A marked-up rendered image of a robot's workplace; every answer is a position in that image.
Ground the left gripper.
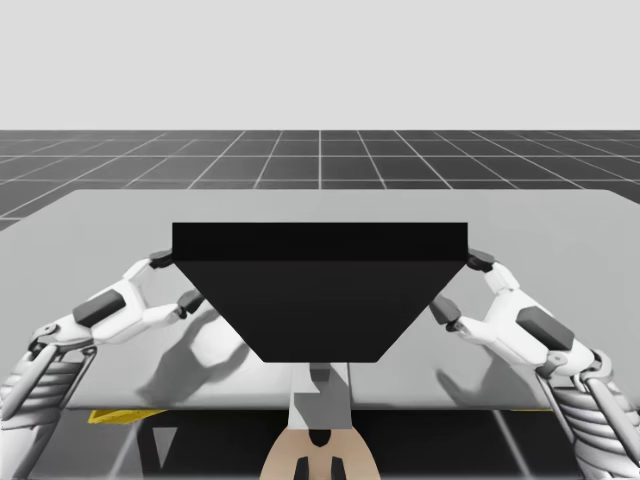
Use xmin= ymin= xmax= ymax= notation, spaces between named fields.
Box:
xmin=54 ymin=249 xmax=206 ymax=346

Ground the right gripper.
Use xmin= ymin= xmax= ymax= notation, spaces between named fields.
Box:
xmin=428 ymin=248 xmax=597 ymax=370

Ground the black screen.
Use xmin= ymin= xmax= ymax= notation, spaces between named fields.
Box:
xmin=171 ymin=222 xmax=469 ymax=364

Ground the grey stand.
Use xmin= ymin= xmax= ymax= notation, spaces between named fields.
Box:
xmin=287 ymin=361 xmax=354 ymax=431

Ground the tan robot part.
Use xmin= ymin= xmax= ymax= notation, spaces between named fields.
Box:
xmin=258 ymin=427 xmax=382 ymax=480

